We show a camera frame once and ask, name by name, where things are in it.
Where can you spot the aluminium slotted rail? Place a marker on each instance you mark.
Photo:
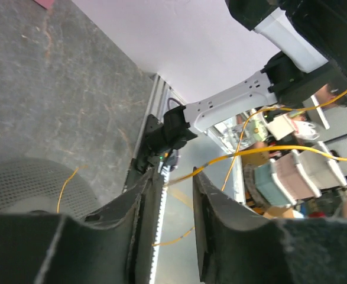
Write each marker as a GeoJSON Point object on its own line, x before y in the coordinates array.
{"type": "Point", "coordinates": [165, 173]}

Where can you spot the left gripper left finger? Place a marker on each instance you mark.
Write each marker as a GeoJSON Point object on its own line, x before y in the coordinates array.
{"type": "Point", "coordinates": [111, 245]}

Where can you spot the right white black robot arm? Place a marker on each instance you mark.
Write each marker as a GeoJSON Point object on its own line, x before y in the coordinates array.
{"type": "Point", "coordinates": [312, 40]}

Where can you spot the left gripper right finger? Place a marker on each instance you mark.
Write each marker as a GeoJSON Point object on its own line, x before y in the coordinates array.
{"type": "Point", "coordinates": [236, 245]}

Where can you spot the pink plastic bin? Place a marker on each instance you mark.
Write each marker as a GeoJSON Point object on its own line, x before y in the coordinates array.
{"type": "Point", "coordinates": [46, 4]}

